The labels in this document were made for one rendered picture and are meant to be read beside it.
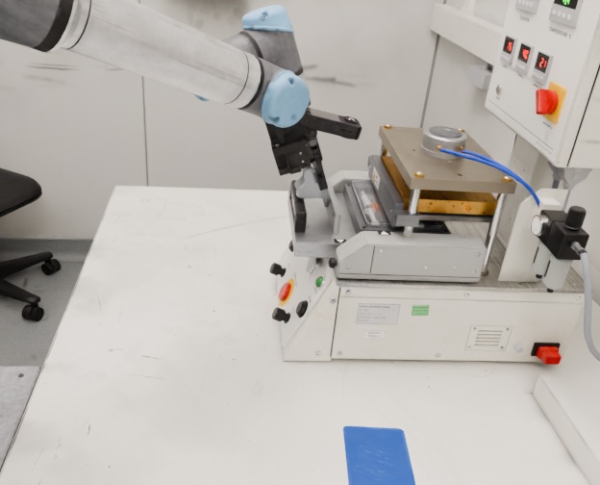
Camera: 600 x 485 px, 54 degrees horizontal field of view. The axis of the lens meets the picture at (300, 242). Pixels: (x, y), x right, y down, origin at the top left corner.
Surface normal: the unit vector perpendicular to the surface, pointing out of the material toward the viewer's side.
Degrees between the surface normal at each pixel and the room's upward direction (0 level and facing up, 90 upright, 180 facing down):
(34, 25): 114
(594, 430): 0
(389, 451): 0
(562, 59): 90
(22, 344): 0
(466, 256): 90
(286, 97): 93
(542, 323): 90
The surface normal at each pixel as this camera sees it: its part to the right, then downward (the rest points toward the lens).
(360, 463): 0.08, -0.87
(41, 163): 0.11, 0.49
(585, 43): -0.99, -0.04
